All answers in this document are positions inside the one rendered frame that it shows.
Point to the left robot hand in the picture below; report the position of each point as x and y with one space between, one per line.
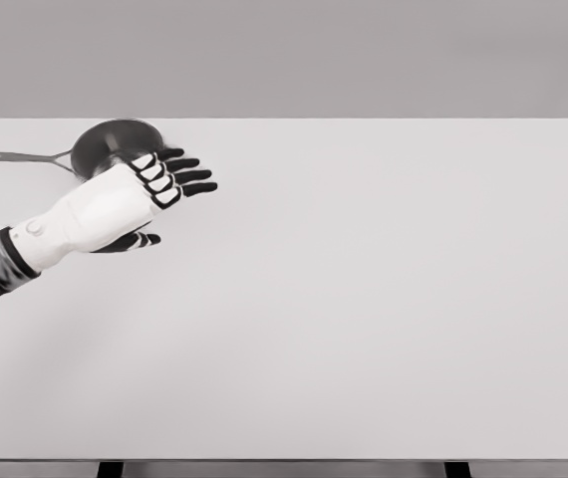
114 199

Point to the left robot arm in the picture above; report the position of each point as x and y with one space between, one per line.
15 254

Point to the dark grey frying pan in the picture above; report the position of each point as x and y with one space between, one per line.
109 144

